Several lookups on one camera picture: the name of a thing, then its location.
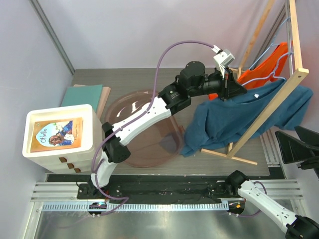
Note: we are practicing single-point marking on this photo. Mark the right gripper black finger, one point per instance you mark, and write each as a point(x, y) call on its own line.
point(292, 149)
point(309, 140)

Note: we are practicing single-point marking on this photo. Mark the light blue hanger orange shirt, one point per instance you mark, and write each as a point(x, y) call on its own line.
point(271, 44)

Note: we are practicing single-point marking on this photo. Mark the blue t shirt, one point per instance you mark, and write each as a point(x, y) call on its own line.
point(217, 123)

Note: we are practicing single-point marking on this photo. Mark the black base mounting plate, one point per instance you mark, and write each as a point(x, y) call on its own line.
point(162, 190)

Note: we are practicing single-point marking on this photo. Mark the Othello book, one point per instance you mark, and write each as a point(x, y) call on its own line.
point(57, 134)

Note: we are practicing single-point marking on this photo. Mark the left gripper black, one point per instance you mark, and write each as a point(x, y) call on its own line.
point(230, 88)

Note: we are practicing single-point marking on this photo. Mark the aluminium frame rails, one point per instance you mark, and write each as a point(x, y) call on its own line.
point(54, 192)

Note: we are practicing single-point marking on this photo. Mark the wooden clothes rack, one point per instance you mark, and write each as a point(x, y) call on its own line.
point(294, 80)

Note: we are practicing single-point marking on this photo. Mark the teal book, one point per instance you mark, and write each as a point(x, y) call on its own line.
point(82, 95)

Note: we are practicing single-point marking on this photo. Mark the light blue wire hanger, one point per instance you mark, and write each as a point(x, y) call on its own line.
point(272, 73)

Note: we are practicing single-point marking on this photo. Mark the pink transparent plastic bin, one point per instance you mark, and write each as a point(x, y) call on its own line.
point(157, 144)

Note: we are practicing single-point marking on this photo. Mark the white drawer box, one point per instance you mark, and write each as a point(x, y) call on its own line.
point(65, 161)

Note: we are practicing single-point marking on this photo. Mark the orange t shirt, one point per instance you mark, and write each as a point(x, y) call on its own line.
point(264, 68)

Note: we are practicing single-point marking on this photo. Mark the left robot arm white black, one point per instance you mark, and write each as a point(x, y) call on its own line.
point(192, 81)

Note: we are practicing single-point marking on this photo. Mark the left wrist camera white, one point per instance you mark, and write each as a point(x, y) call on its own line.
point(222, 59)

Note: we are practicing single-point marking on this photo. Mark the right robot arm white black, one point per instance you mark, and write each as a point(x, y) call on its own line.
point(294, 226)

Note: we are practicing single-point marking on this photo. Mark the white slotted cable duct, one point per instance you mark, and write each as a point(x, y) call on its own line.
point(100, 207)

